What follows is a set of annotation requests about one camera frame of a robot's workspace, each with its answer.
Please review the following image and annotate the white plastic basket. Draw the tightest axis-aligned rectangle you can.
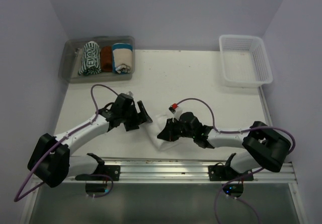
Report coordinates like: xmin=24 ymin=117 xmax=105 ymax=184
xmin=219 ymin=35 xmax=273 ymax=88

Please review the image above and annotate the green white striped towel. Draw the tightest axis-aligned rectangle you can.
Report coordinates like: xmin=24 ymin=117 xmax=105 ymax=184
xmin=77 ymin=41 xmax=102 ymax=76

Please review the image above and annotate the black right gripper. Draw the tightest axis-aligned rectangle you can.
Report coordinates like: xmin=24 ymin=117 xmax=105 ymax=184
xmin=157 ymin=118 xmax=195 ymax=142

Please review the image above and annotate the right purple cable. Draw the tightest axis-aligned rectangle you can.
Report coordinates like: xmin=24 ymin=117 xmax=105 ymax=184
xmin=175 ymin=98 xmax=296 ymax=224

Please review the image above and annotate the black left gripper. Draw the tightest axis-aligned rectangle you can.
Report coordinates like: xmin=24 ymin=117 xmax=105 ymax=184
xmin=121 ymin=100 xmax=151 ymax=131

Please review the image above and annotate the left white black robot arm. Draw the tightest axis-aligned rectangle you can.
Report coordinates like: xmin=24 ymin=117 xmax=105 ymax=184
xmin=27 ymin=93 xmax=152 ymax=188

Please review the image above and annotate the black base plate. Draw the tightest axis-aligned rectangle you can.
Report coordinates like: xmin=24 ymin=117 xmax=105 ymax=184
xmin=75 ymin=165 xmax=121 ymax=181
xmin=208 ymin=163 xmax=254 ymax=181

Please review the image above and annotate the aluminium mounting rail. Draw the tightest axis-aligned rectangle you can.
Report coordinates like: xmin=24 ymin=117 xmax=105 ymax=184
xmin=32 ymin=158 xmax=300 ymax=184

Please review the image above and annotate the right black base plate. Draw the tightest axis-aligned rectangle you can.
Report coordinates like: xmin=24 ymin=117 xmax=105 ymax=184
xmin=208 ymin=163 xmax=254 ymax=181

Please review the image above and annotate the clear grey plastic bin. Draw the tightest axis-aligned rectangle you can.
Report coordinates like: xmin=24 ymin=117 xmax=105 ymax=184
xmin=59 ymin=36 xmax=135 ymax=84

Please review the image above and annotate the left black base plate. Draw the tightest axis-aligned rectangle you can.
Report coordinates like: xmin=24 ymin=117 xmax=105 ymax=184
xmin=75 ymin=165 xmax=121 ymax=181

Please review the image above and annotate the beige teal rolled towel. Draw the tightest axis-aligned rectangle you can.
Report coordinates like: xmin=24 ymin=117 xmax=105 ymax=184
xmin=112 ymin=43 xmax=133 ymax=74

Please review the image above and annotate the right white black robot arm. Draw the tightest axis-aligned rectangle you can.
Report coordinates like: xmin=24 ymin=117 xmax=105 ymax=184
xmin=156 ymin=112 xmax=295 ymax=180

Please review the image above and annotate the brown rolled towel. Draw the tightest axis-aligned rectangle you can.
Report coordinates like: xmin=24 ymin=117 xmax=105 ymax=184
xmin=100 ymin=46 xmax=113 ymax=72

